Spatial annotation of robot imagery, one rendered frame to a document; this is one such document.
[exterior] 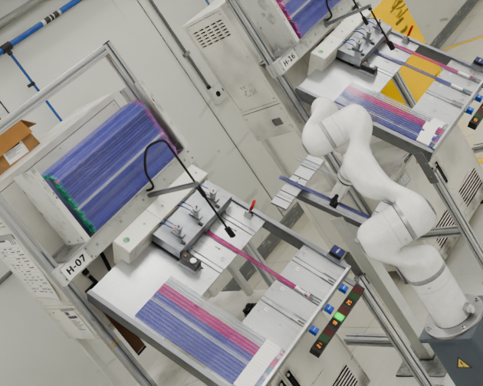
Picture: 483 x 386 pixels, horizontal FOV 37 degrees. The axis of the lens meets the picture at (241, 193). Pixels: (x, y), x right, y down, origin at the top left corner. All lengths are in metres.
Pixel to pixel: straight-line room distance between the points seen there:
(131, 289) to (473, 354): 1.20
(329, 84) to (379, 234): 1.58
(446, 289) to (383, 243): 0.25
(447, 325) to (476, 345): 0.10
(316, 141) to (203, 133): 2.70
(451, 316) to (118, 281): 1.19
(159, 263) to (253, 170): 2.49
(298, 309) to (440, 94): 1.43
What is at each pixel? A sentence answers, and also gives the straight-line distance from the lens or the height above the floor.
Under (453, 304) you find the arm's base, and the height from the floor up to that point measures 0.78.
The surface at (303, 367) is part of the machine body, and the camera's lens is 3.10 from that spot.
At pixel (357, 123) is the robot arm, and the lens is 2.27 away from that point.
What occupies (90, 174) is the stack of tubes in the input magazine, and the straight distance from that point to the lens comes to 2.72.
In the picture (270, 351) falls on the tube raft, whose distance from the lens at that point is 2.60.
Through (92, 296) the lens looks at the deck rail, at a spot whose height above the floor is 1.22.
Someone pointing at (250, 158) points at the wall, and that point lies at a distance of 5.16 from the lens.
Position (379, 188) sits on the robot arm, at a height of 1.17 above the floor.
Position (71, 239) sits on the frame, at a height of 1.41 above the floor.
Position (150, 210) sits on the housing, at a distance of 2.80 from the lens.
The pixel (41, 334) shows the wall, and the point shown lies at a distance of 4.25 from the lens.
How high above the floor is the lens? 2.03
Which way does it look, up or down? 18 degrees down
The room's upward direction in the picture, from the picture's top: 35 degrees counter-clockwise
